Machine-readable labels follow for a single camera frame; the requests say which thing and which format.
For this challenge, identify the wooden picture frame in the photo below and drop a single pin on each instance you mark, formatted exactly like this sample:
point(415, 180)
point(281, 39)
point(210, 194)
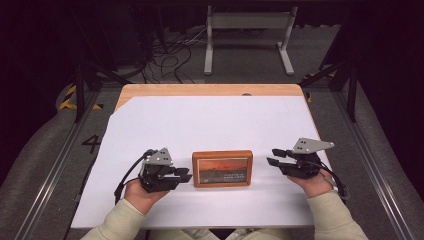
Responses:
point(222, 170)

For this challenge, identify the wooden table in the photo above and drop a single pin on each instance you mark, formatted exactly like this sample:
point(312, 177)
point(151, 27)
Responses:
point(200, 90)

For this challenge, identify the dark table grommet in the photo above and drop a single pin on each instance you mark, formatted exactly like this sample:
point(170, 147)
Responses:
point(246, 94)

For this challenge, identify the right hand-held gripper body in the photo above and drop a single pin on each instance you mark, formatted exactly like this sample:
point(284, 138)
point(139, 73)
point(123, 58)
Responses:
point(301, 168)

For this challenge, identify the person's right hand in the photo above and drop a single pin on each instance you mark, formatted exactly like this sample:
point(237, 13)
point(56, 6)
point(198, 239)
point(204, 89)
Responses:
point(315, 186)

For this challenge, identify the yellow and black hazard tape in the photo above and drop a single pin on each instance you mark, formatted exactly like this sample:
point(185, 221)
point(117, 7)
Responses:
point(68, 96)
point(310, 97)

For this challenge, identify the person's left hand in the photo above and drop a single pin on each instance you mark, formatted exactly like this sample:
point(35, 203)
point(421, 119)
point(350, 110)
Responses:
point(141, 198)

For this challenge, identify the grey metal stand frame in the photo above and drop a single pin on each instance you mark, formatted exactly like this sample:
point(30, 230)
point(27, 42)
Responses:
point(209, 50)

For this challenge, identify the person's legs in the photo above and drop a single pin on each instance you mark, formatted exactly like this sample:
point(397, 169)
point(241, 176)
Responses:
point(200, 235)

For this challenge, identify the black metal stand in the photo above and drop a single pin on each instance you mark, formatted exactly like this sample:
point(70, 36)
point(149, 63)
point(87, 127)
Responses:
point(79, 86)
point(351, 90)

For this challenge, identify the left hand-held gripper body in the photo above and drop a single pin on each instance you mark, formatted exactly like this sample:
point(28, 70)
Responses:
point(156, 173)

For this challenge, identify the aluminium floor rail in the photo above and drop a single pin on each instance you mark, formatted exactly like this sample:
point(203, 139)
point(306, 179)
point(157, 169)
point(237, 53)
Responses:
point(53, 173)
point(373, 166)

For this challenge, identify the white paper sheet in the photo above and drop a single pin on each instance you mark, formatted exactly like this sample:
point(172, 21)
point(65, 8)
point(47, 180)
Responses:
point(206, 126)

